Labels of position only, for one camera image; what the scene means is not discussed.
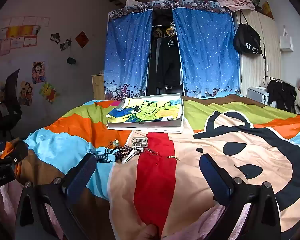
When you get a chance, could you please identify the colourful printed blanket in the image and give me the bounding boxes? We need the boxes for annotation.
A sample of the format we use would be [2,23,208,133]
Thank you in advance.
[5,94,300,240]

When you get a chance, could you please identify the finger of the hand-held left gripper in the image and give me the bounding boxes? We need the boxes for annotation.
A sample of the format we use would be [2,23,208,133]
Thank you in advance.
[0,140,28,167]

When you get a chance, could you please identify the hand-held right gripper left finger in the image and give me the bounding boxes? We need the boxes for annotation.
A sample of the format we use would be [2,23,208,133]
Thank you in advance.
[15,152,115,240]

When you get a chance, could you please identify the orange paper decoration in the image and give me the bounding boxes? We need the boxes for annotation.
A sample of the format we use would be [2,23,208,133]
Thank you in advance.
[261,1,274,19]

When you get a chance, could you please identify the group of wall certificates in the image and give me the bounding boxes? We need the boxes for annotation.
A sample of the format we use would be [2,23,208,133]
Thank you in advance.
[0,16,50,60]

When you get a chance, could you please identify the blue dotted curtain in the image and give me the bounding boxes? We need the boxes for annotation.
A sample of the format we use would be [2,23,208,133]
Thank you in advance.
[104,7,153,99]
[172,6,240,98]

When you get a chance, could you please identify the beige garment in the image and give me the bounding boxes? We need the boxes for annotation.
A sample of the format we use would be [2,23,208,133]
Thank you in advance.
[294,86,300,115]

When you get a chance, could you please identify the small white cabinet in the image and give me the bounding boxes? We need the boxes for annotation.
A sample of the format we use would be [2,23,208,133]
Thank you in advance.
[246,86,270,105]

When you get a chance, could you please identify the frog painting paper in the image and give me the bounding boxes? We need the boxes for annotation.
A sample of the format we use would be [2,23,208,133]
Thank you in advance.
[108,95,182,123]

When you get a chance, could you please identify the light blue watch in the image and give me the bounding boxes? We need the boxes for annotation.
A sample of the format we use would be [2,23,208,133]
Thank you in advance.
[87,149,116,162]

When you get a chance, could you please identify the cartoon crew wall poster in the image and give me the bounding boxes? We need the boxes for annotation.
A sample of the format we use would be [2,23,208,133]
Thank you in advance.
[32,61,46,84]

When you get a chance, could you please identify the small wooden cabinet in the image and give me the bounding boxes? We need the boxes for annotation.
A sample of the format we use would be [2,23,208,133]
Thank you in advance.
[91,74,106,100]

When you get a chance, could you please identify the black bead bracelet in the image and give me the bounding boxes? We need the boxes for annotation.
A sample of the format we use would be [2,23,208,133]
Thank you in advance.
[106,145,142,163]

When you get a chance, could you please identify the patterned curtain valance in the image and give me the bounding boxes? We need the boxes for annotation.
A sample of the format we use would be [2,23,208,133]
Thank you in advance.
[107,0,233,22]

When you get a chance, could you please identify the white hair claw clip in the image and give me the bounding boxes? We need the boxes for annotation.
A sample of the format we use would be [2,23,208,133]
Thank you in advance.
[130,136,149,153]

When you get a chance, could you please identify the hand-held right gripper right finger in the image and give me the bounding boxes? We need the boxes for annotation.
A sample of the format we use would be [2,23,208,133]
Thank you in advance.
[199,153,282,240]

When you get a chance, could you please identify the yellow cartoon wall sticker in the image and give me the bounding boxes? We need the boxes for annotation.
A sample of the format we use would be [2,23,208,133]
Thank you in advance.
[39,81,61,104]

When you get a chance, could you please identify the black jacket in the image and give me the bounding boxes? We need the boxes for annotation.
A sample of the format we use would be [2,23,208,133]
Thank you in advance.
[266,79,297,113]

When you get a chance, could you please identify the light wooden wardrobe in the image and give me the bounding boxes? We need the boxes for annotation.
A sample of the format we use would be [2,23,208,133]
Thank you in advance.
[234,7,282,103]

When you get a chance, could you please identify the black office chair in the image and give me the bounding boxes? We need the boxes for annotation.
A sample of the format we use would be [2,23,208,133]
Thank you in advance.
[0,69,23,140]

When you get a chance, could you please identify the red bead bracelet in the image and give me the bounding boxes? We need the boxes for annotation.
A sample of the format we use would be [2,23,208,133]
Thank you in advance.
[142,148,163,157]

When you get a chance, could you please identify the pink fleece cloth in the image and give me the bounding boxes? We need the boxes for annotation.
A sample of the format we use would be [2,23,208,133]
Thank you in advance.
[0,152,253,240]

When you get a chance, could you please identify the black drawstring bag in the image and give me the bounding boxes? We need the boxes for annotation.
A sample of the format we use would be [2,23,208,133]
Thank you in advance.
[232,10,266,59]

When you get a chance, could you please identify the small white box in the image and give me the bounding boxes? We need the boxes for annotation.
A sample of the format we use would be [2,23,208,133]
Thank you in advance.
[280,25,294,52]

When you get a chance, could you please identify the dark hanging clothes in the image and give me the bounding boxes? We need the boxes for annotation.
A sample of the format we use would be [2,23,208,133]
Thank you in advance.
[146,22,184,96]

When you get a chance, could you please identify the red diamond wall paper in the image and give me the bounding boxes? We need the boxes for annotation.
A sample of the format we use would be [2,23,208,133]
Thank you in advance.
[74,31,90,49]

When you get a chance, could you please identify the silver hair clip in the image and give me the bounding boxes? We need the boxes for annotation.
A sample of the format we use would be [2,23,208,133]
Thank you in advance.
[121,150,142,164]

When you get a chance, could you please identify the white paper sheets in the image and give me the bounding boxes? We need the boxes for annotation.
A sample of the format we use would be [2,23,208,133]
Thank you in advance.
[107,120,184,134]

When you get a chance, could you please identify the cartoon family wall poster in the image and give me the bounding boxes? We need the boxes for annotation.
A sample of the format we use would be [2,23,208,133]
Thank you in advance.
[18,81,34,106]

